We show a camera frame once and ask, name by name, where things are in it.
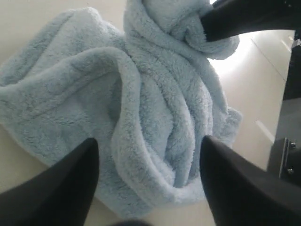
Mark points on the light blue fluffy towel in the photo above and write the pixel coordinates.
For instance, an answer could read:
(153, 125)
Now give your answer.
(147, 94)

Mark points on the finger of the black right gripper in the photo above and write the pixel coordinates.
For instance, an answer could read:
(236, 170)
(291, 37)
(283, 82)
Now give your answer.
(229, 18)

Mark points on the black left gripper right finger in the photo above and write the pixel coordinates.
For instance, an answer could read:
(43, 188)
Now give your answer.
(241, 194)

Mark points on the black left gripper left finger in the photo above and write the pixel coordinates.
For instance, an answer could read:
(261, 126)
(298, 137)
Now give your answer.
(59, 196)

